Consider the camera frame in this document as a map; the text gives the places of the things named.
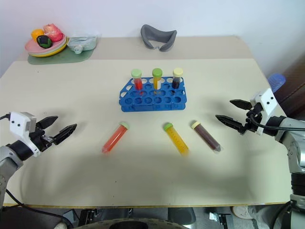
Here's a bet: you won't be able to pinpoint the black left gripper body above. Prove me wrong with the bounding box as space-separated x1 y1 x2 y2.
28 127 54 152

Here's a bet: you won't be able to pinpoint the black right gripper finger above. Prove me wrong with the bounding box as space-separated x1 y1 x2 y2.
215 114 246 133
229 99 253 111

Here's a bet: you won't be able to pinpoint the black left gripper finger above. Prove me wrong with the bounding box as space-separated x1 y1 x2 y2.
35 115 59 130
52 123 78 146

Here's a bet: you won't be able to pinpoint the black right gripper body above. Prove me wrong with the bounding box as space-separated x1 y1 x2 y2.
239 103 263 136

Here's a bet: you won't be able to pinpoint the dark liquid tube, cream cap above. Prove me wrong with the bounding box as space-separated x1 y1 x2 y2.
191 121 222 154
172 68 184 90

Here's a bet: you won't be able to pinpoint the red liquid tube, light-green cap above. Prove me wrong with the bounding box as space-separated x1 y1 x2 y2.
131 68 144 91
102 121 130 155

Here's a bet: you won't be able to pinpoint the yellow liquid tube, green cap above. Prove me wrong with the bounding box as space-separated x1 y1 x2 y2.
152 68 163 90
163 122 190 157

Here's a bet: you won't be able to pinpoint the blue plastic test tube rack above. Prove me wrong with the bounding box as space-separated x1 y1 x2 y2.
118 76 187 113

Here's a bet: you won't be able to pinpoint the dark brown cabinet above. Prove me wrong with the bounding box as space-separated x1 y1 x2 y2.
274 51 305 118

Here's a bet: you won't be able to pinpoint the yellow plate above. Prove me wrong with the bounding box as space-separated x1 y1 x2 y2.
28 42 69 58

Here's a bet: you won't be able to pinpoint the green table mat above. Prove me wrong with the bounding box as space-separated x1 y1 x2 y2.
27 44 94 65

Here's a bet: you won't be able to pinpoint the stacked plates with toy fruit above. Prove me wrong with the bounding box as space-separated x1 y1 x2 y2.
25 35 66 55

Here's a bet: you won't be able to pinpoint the black and green toy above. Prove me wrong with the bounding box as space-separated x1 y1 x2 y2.
36 35 53 49

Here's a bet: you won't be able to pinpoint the light green plate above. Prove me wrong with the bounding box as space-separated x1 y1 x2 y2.
30 35 69 56

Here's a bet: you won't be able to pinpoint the white shoe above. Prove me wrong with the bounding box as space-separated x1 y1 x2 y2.
232 205 256 220

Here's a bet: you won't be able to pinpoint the clear bag with pale item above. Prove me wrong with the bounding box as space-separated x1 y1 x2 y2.
67 32 102 54

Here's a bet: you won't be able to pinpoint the orange toy fruit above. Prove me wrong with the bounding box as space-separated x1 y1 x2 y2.
31 29 46 42

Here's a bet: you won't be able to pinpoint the red toy fruit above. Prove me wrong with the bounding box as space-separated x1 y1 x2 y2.
43 23 64 42

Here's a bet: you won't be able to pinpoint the grey padded eye mask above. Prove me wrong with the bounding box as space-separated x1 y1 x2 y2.
140 24 178 52

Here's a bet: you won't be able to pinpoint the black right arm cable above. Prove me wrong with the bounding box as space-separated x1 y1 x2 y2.
249 116 305 132

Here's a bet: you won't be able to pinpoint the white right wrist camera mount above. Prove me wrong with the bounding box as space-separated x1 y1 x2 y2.
249 88 277 136

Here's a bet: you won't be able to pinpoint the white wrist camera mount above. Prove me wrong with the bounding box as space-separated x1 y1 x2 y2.
249 88 277 136
9 111 41 158

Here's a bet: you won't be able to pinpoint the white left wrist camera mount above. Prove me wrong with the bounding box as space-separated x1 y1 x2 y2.
9 111 41 158

